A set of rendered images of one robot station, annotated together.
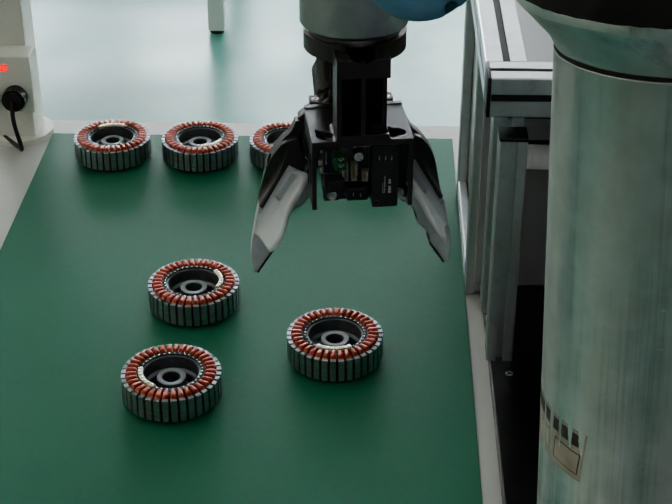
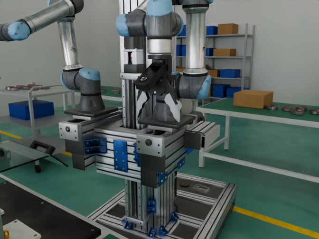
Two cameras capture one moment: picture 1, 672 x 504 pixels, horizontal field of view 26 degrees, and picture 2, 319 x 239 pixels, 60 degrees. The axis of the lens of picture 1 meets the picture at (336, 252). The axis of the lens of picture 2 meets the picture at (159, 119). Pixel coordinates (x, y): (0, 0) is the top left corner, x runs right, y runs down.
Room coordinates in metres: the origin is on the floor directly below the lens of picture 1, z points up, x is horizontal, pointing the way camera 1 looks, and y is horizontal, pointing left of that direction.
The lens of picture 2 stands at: (1.65, 0.46, 1.36)
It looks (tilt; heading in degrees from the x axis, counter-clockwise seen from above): 14 degrees down; 214
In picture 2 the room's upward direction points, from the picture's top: straight up
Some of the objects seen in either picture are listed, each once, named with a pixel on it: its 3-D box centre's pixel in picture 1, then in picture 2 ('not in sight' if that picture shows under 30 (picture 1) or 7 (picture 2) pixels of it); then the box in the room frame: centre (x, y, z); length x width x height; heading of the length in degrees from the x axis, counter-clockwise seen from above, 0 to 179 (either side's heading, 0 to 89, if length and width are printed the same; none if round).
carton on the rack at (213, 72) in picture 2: not in sight; (212, 72); (-5.06, -2.36, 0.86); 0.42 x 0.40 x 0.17; 88
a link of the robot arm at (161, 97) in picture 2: not in sight; (169, 85); (0.49, -0.26, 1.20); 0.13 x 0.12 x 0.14; 104
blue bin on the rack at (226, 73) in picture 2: not in sight; (229, 73); (-5.03, -1.90, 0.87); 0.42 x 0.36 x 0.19; 0
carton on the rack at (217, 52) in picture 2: not in sight; (224, 52); (-5.05, -2.08, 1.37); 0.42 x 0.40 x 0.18; 89
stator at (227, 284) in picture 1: (194, 291); not in sight; (1.52, 0.18, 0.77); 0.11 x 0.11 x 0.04
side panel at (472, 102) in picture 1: (477, 130); not in sight; (1.69, -0.18, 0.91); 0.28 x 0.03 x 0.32; 178
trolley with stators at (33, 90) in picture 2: not in sight; (36, 121); (-0.35, -2.77, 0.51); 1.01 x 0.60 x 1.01; 88
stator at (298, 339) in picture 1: (334, 343); not in sight; (1.41, 0.00, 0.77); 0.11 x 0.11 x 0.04
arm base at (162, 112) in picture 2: not in sight; (167, 108); (0.49, -0.26, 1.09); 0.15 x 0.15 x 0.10
